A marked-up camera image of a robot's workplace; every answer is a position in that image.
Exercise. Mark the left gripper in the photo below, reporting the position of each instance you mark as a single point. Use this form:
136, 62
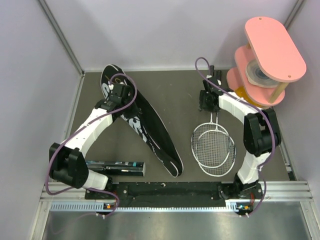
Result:
135, 111

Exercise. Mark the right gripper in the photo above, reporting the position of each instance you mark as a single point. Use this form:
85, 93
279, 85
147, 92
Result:
202, 104

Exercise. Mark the black sport racket bag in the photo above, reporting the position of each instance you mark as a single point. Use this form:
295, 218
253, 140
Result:
146, 123

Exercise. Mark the white badminton racket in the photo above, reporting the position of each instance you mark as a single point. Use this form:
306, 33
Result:
215, 149
213, 78

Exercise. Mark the black shuttlecock tube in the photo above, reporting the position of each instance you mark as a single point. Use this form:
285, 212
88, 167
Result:
118, 168

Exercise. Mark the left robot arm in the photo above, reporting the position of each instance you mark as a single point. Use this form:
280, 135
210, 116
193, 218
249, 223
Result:
67, 162

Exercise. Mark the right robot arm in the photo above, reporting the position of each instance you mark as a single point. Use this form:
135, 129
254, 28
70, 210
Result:
261, 133

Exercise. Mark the yellow dotted plate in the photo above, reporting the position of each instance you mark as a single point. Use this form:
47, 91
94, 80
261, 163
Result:
241, 92

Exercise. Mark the tape roll on shelf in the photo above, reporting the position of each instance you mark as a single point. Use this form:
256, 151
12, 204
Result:
256, 77

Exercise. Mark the pink three-tier shelf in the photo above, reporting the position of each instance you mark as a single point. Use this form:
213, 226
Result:
269, 43

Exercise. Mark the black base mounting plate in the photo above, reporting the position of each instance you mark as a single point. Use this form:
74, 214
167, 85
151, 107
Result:
180, 194

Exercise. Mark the aluminium frame rail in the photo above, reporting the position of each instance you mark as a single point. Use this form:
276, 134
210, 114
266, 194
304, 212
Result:
84, 200

